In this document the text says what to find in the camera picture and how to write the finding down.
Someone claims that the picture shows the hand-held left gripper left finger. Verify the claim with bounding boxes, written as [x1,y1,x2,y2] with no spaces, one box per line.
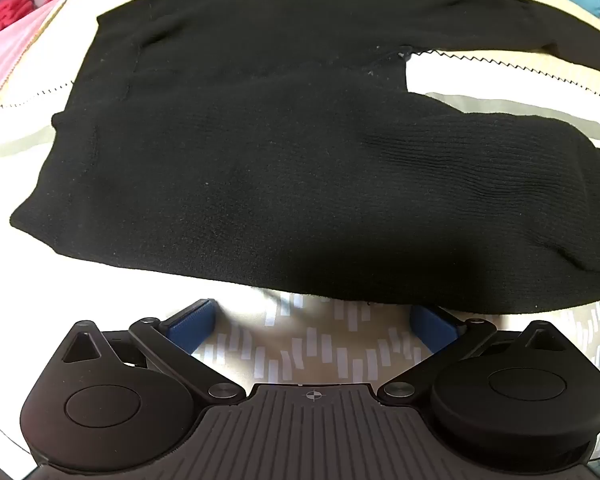
[60,298,245,406]

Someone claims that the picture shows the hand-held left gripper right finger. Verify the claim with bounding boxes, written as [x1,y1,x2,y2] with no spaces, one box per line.
[379,305,574,406]

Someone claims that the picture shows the black pants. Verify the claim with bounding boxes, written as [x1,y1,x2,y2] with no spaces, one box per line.
[8,0,600,314]

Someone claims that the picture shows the patchwork bedspread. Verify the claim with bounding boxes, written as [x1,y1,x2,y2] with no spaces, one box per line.
[0,0,600,461]

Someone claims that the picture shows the pink striped sheet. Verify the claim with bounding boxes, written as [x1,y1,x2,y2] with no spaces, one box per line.
[0,0,68,133]

